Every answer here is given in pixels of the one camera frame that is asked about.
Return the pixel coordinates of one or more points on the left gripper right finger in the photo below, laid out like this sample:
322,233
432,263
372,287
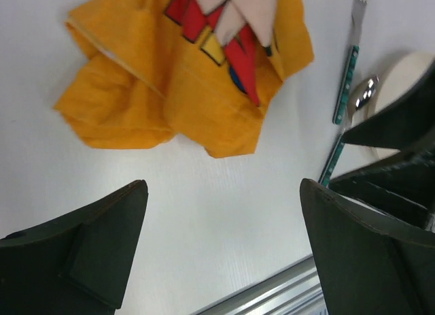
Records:
367,263

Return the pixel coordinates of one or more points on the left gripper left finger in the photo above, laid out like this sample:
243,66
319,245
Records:
78,263

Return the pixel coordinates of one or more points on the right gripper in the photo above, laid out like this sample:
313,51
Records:
401,185

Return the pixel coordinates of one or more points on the green handled spoon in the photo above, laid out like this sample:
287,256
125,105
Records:
359,99

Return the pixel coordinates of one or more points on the green handled fork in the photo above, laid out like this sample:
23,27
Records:
357,18

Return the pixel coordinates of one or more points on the orange cartoon cloth placemat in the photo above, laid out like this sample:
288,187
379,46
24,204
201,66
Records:
206,69

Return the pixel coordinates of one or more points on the cream round plate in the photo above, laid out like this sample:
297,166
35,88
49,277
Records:
394,82

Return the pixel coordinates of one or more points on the aluminium mounting rail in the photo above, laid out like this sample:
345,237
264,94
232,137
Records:
295,290

